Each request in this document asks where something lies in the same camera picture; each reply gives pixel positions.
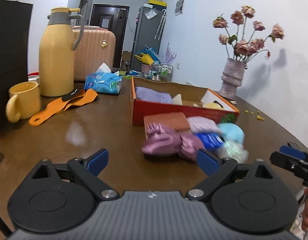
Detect blue pocket tissue pack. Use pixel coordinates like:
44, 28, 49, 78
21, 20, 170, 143
194, 133, 224, 153

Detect light blue plush toy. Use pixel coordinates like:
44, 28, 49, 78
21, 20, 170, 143
217, 122, 245, 145

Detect lilac ruffled headband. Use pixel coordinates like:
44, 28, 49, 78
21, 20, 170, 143
187, 116, 222, 134

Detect orange brown sponge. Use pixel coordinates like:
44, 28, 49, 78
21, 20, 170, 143
144, 112, 190, 132

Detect purple satin bow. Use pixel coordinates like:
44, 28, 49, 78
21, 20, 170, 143
142, 122, 205, 161

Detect lavender towel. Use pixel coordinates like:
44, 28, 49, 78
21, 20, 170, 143
135, 87, 173, 104

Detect right hand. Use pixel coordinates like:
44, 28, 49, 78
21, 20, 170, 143
300, 187, 308, 233

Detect white block in box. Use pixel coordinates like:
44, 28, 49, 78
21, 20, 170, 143
172, 94, 183, 105

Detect yellow mug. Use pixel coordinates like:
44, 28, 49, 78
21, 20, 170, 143
6, 81, 41, 123

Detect pink textured vase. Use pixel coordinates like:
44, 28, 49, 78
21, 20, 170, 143
219, 58, 247, 100

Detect red cardboard box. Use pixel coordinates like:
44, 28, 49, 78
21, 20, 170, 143
131, 77, 240, 126

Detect dried pink roses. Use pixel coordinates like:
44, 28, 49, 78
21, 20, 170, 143
212, 5, 285, 64

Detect yellow thermos jug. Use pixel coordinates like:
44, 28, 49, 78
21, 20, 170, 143
39, 7, 84, 97

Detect peach suitcase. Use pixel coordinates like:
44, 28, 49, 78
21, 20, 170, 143
74, 25, 116, 81

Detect dark entrance door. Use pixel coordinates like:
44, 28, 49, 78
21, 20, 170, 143
89, 4, 130, 69

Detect grey refrigerator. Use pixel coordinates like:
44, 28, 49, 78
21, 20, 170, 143
131, 4, 166, 71

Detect black paper bag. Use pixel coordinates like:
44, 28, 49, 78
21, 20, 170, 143
0, 0, 33, 129

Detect yellow box on fridge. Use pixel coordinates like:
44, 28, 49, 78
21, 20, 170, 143
148, 0, 167, 7

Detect orange strap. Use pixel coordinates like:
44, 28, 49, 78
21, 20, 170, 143
28, 88, 99, 127

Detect wire rack with clutter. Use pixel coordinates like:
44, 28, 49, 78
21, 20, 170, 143
133, 43, 177, 82

